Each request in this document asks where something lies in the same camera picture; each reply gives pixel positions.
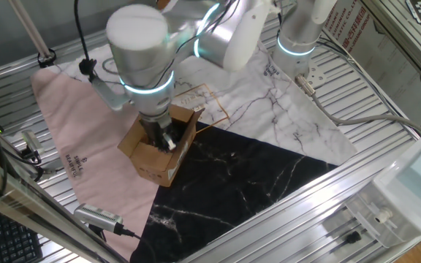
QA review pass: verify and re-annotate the black keyboard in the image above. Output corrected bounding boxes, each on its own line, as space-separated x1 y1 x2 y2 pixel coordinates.
0 203 45 263

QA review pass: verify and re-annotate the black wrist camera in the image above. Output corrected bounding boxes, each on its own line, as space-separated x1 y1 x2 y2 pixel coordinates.
78 58 99 80

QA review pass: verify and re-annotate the black base cable bundle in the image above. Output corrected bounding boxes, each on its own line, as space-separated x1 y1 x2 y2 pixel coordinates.
315 34 421 138

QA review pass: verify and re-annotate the black round plug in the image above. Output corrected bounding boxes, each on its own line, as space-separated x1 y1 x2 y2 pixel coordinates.
343 230 363 245

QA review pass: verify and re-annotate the grey metal pole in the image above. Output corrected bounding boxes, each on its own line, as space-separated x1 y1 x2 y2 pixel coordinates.
7 0 58 69

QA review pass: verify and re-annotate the silver ribbed camera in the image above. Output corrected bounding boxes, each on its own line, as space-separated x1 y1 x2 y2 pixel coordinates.
72 202 126 235

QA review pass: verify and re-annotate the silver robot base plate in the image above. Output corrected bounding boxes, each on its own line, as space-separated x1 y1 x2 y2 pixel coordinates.
304 59 327 89

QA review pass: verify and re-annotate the aluminium frame bar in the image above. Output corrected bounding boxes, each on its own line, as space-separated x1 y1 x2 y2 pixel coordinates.
0 147 128 263

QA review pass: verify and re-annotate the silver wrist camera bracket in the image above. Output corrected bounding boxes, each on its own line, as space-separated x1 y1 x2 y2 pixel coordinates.
89 75 132 112

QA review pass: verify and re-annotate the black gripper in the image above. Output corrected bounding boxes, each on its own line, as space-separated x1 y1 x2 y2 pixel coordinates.
138 110 178 153

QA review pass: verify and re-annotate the board with red print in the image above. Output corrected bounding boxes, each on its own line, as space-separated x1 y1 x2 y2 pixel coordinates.
321 0 421 137

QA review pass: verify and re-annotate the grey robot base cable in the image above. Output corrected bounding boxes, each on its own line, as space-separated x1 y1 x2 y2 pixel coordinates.
293 74 421 137

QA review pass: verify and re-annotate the small camera on mount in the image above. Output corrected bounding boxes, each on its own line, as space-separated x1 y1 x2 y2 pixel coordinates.
19 129 58 183

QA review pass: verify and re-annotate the marble pink black tablecloth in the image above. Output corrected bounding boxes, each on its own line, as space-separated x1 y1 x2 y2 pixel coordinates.
30 39 357 263

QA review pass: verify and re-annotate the black camera cable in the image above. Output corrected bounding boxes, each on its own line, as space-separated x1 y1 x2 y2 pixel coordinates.
72 0 91 64

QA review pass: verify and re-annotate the brown cardboard box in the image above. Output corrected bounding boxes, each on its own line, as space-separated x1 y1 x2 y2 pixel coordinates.
116 103 206 188

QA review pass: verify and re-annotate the clear plastic box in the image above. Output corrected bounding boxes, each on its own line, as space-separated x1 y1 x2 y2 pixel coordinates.
344 131 421 250

